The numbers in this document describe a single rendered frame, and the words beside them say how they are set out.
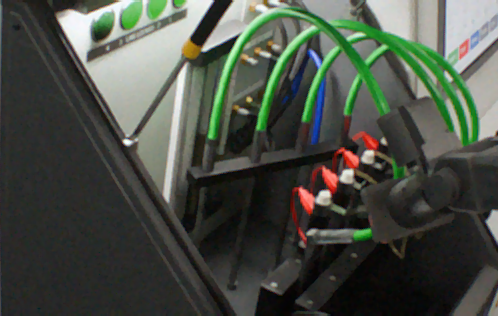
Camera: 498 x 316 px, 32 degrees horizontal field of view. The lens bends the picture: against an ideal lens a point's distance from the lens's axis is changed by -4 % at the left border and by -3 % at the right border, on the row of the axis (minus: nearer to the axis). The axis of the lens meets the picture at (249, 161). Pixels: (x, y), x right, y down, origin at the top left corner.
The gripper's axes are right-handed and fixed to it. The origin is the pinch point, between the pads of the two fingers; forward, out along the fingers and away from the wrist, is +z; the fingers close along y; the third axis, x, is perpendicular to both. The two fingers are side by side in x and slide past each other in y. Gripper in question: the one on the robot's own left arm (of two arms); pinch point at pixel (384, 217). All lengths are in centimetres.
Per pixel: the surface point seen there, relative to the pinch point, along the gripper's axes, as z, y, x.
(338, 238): 7.0, 4.3, 0.7
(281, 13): 2.3, 4.8, -29.5
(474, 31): 55, -54, -37
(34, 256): 14.5, 43.2, -7.3
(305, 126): 32.7, -4.0, -19.9
